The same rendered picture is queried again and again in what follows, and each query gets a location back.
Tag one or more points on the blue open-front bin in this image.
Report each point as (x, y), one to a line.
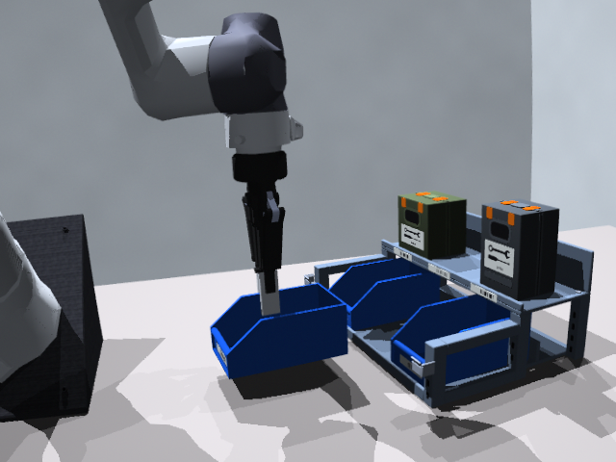
(245, 345)
(447, 318)
(385, 291)

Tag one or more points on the dark grey shelf rack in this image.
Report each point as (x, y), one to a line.
(573, 280)

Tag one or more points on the dark green tool case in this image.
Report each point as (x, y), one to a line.
(432, 224)

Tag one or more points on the black tool case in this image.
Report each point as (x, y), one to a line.
(519, 247)

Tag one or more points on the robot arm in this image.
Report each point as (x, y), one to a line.
(169, 78)

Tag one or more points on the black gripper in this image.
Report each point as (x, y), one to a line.
(260, 172)

